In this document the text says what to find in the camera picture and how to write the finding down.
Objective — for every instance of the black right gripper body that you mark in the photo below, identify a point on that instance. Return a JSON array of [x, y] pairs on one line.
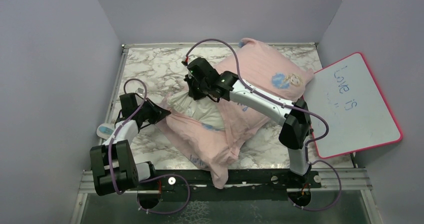
[[198, 89]]

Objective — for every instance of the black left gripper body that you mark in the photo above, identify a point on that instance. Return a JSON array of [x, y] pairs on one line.
[[148, 112]]

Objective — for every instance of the Elsa print pink-lined pillowcase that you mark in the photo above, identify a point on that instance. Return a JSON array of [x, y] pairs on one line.
[[260, 65]]

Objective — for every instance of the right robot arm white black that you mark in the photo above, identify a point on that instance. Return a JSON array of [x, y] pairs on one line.
[[293, 117]]

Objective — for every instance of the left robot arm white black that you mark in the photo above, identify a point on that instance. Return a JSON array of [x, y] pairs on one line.
[[112, 164]]

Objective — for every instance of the pink framed whiteboard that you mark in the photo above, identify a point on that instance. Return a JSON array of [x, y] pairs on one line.
[[346, 95]]

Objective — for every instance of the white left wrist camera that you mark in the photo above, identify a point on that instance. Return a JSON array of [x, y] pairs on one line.
[[140, 92]]

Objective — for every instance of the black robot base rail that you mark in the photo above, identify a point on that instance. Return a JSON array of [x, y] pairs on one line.
[[182, 186]]

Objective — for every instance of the aluminium table frame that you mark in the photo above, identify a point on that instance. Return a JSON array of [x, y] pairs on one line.
[[156, 64]]

